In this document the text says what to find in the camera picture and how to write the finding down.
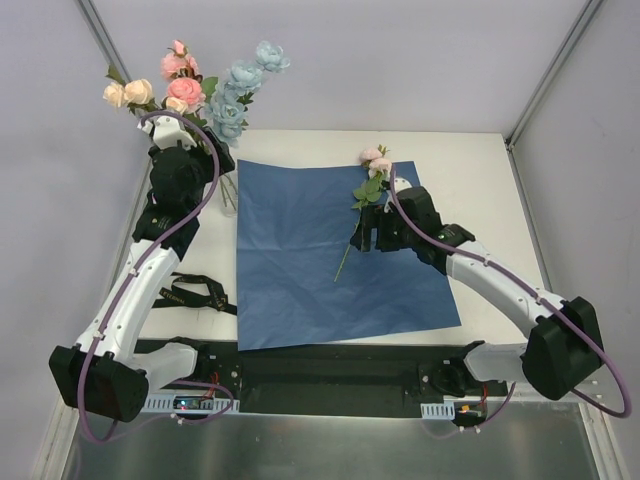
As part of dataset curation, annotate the blue flower stem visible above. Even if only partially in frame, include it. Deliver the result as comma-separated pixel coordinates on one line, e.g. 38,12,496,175
201,41,291,148

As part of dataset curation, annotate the pale pink rose stem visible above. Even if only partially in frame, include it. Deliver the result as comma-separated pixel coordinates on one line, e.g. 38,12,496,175
333,143,394,284

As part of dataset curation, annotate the blue wrapping paper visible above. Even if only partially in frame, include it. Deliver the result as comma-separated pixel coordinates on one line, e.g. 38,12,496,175
236,160,461,351

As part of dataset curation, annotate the cream rose stem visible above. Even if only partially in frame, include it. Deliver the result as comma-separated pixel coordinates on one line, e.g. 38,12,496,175
102,65,188,115

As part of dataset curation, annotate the black printed ribbon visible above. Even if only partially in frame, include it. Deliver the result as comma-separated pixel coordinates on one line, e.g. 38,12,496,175
152,272,238,316

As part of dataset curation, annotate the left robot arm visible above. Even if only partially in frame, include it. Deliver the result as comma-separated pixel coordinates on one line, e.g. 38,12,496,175
49,131,235,422

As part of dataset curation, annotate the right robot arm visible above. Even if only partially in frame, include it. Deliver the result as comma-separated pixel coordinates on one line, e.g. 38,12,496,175
350,186,603,400

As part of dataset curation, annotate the clear glass vase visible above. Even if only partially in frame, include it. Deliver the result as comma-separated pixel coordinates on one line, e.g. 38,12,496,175
219,171,239,216

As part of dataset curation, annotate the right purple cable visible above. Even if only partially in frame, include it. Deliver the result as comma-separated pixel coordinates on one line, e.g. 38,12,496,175
388,163,632,431

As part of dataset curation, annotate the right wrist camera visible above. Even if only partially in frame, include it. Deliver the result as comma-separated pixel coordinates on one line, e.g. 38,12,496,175
392,176,413,194

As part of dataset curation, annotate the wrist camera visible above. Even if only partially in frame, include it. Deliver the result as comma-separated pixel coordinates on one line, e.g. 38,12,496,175
137,115,197,150
392,176,413,194

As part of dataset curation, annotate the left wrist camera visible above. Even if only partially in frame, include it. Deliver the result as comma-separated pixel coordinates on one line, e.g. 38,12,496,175
137,115,197,150

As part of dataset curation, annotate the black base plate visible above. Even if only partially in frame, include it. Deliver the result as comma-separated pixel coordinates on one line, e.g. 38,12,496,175
185,341,507,418

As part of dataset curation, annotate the right white cable duct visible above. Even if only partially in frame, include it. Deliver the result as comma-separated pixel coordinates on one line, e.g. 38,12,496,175
419,400,487,421

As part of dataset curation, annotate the white cable duct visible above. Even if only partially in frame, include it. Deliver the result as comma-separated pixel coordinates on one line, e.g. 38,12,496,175
419,400,487,421
141,393,240,415

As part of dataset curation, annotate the left aluminium frame post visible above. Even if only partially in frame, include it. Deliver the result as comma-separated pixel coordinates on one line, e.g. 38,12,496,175
74,0,151,132

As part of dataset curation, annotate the aluminium frame post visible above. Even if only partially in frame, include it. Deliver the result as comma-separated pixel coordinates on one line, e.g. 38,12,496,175
74,0,151,132
505,0,606,153

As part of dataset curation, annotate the left white cable duct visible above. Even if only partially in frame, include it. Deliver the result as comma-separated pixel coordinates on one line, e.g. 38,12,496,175
141,393,240,415

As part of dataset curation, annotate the right aluminium frame post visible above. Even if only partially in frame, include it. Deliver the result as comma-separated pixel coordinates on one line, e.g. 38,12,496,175
505,0,606,153

